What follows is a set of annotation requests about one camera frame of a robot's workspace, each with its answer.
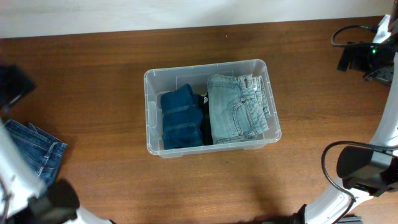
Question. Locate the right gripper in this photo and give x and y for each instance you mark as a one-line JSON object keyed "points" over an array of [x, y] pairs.
{"points": [[359, 63]]}

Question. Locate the light blue jeans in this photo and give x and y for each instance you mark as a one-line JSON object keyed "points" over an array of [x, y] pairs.
{"points": [[238, 108]]}

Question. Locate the black garment with logo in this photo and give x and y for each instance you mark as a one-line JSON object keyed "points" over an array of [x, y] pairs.
{"points": [[205, 123]]}

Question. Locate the teal garment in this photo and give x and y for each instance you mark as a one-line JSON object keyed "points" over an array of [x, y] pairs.
{"points": [[182, 117]]}

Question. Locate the dark blue jeans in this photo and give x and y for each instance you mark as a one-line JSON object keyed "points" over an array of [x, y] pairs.
{"points": [[42, 151]]}

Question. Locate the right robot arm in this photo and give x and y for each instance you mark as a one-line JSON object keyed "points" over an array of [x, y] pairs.
{"points": [[356, 171]]}

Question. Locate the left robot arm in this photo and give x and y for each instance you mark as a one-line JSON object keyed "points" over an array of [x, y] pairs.
{"points": [[30, 193]]}

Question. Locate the clear plastic storage bin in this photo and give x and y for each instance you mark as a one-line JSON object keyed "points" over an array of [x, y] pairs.
{"points": [[162, 80]]}

